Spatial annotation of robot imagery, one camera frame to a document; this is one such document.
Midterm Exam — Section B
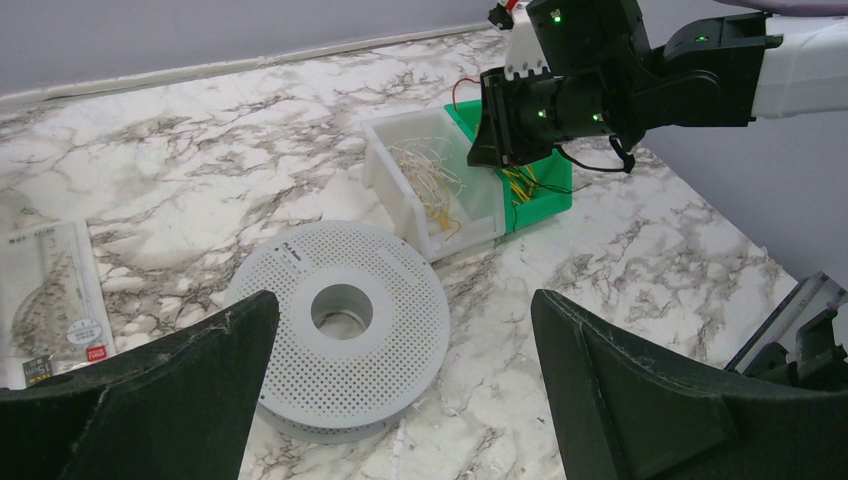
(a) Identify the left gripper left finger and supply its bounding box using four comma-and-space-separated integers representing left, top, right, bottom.
1, 291, 279, 479

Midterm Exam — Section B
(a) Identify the white yellow cable bundle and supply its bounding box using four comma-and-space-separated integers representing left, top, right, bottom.
387, 137, 468, 241

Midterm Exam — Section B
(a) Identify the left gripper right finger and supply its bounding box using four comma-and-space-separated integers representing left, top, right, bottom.
531, 289, 847, 479

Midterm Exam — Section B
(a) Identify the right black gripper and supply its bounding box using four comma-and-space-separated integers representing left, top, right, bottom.
467, 68, 635, 167

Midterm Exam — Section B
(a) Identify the green plastic bin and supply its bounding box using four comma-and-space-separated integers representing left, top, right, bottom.
443, 99, 574, 234

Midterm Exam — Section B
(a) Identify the packaged ruler set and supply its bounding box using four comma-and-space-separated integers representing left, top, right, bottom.
1, 220, 117, 390

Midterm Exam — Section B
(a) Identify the red cable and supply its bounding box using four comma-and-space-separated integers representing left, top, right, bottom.
451, 76, 482, 113

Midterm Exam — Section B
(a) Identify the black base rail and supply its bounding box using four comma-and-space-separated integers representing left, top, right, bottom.
725, 272, 847, 392

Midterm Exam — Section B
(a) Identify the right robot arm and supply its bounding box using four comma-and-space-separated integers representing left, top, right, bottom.
467, 0, 847, 172

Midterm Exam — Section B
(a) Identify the white perforated cable spool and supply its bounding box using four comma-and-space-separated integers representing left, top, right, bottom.
225, 221, 450, 444

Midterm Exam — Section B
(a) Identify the black cable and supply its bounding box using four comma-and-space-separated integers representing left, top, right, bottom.
508, 165, 591, 233

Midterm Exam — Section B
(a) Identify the clear plastic bin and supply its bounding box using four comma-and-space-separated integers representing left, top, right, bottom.
361, 107, 506, 262

